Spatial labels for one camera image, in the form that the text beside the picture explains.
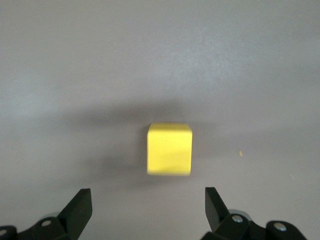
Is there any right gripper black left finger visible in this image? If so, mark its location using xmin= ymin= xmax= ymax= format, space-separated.
xmin=0 ymin=188 xmax=93 ymax=240

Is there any yellow cube block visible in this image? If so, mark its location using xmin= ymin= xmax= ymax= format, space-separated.
xmin=146 ymin=121 xmax=194 ymax=177

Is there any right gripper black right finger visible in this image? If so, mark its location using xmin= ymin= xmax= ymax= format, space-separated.
xmin=200 ymin=186 xmax=305 ymax=240

